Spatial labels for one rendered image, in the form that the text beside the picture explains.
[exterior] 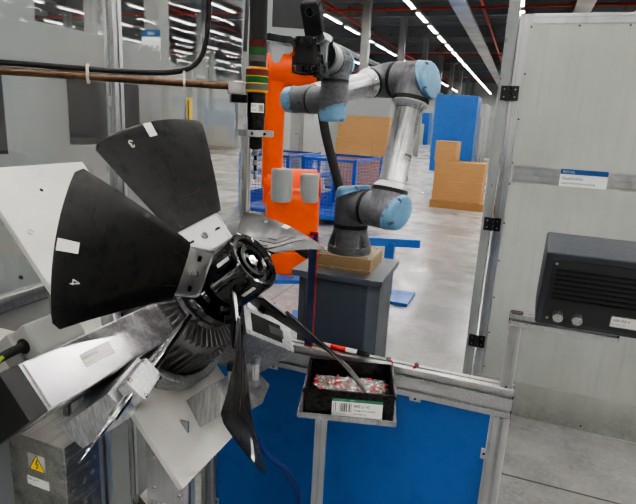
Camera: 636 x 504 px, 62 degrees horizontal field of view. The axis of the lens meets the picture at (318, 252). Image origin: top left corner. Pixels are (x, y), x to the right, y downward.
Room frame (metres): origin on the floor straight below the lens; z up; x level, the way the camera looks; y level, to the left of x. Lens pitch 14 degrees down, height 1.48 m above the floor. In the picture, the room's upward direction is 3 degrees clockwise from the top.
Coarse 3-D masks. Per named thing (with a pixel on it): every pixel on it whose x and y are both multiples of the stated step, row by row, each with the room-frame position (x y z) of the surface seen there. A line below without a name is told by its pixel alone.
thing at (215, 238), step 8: (208, 216) 1.01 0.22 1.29; (216, 216) 1.01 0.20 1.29; (200, 224) 1.00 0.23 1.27; (208, 224) 1.00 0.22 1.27; (216, 224) 1.01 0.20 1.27; (224, 224) 1.01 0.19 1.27; (184, 232) 0.99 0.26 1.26; (192, 232) 0.99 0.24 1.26; (200, 232) 0.99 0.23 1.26; (208, 232) 1.00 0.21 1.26; (216, 232) 1.00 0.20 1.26; (224, 232) 1.00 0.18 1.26; (200, 240) 0.99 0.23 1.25; (208, 240) 0.99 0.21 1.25; (216, 240) 0.99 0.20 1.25; (224, 240) 0.99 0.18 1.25; (208, 248) 0.98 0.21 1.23
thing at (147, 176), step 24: (168, 120) 1.10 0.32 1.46; (192, 120) 1.14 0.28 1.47; (120, 144) 1.02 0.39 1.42; (144, 144) 1.04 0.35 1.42; (168, 144) 1.06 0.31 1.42; (192, 144) 1.09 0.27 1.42; (120, 168) 1.00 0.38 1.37; (144, 168) 1.02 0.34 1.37; (168, 168) 1.03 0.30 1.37; (192, 168) 1.05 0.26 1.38; (144, 192) 1.00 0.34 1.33; (168, 192) 1.01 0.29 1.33; (192, 192) 1.02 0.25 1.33; (216, 192) 1.04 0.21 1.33; (168, 216) 0.99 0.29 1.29; (192, 216) 1.00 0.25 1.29
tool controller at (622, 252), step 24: (552, 240) 1.18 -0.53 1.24; (576, 240) 1.17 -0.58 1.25; (600, 240) 1.17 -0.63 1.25; (624, 240) 1.16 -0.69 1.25; (552, 264) 1.13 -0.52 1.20; (576, 264) 1.11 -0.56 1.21; (600, 264) 1.09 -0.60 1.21; (624, 264) 1.08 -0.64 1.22; (552, 288) 1.14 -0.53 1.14; (576, 288) 1.12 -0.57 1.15; (600, 288) 1.10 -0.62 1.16; (624, 288) 1.08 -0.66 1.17; (552, 312) 1.15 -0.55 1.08; (576, 312) 1.13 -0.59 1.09; (600, 312) 1.11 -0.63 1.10; (624, 312) 1.09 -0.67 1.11; (624, 336) 1.11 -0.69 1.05
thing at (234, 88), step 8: (232, 88) 1.03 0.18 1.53; (240, 88) 1.03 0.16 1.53; (232, 96) 1.02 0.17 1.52; (240, 96) 1.03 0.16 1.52; (240, 104) 1.03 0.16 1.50; (240, 112) 1.03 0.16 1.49; (240, 120) 1.03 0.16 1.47; (240, 128) 1.03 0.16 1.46; (256, 136) 1.02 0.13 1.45; (264, 136) 1.03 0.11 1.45; (272, 136) 1.05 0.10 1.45
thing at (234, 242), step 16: (240, 240) 0.96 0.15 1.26; (256, 240) 0.99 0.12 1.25; (224, 256) 0.91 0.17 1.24; (240, 256) 0.92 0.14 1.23; (256, 256) 0.97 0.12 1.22; (208, 272) 0.92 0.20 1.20; (224, 272) 0.90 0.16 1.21; (240, 272) 0.89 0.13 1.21; (256, 272) 0.93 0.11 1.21; (272, 272) 0.97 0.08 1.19; (208, 288) 0.93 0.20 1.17; (224, 288) 0.90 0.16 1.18; (240, 288) 0.90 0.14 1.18; (256, 288) 0.91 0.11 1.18; (192, 304) 0.91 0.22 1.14; (208, 304) 0.93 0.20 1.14; (224, 304) 0.94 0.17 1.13; (240, 304) 0.93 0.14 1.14; (208, 320) 0.92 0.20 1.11; (224, 320) 0.93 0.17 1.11
